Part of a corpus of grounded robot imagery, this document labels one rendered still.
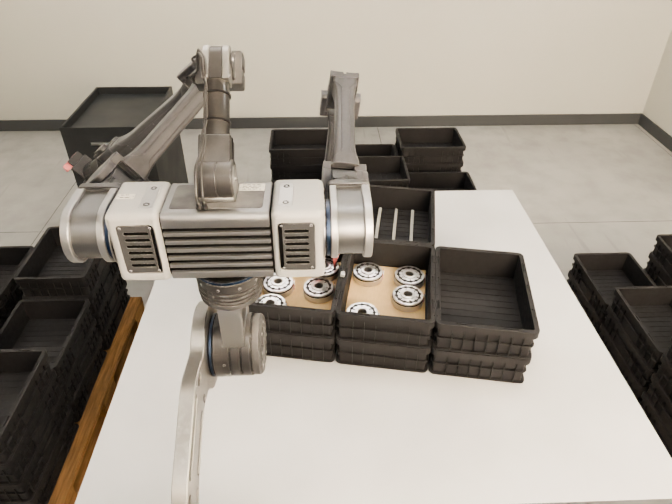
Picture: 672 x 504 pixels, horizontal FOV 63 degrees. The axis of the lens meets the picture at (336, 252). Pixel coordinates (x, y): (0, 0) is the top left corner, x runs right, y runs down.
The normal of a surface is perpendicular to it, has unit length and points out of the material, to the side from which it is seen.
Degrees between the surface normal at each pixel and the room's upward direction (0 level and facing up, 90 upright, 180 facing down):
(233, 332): 90
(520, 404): 0
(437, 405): 0
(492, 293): 0
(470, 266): 90
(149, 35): 90
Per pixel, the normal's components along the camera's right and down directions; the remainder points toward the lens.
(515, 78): 0.04, 0.59
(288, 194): 0.00, -0.81
